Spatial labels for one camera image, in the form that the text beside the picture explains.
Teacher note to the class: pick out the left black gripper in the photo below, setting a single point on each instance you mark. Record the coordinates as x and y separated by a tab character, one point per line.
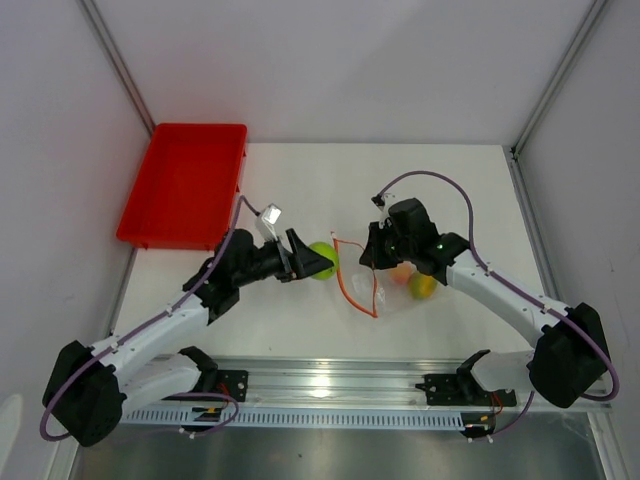
301	263

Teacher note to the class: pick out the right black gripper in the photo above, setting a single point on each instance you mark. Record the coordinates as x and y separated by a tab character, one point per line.
372	253

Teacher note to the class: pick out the green apple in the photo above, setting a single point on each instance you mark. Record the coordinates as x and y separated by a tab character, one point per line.
329	253

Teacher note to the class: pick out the pink peach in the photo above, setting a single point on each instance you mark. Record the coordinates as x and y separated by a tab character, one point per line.
401	274

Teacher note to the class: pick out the yellow orange mango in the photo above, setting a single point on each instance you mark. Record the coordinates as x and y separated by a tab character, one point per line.
421	287

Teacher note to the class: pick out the clear zip top bag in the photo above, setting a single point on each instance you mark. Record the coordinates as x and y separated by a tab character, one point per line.
371	293

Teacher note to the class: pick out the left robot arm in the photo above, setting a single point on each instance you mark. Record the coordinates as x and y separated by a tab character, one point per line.
92	387

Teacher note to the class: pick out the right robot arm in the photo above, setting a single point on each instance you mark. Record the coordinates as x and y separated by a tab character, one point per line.
568	351

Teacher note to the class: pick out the red plastic tray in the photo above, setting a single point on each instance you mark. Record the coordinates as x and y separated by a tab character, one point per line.
183	194

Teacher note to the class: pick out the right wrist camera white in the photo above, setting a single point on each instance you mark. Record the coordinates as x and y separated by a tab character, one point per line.
383	202

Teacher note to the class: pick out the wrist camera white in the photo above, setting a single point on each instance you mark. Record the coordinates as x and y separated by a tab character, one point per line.
266	222
383	202

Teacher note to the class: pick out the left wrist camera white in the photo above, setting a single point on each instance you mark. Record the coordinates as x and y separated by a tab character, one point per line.
266	222

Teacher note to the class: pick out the aluminium mounting rail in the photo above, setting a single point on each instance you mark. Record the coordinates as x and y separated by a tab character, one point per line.
336	383

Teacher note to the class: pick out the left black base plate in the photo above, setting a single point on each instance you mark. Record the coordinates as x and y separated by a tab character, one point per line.
233	383

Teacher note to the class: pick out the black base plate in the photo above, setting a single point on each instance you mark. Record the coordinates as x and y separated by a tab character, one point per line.
461	390
233	383

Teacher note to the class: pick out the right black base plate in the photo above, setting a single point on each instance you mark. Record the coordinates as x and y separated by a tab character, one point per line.
461	390

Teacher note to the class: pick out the white slotted cable duct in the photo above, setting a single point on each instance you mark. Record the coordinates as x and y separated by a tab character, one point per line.
186	416

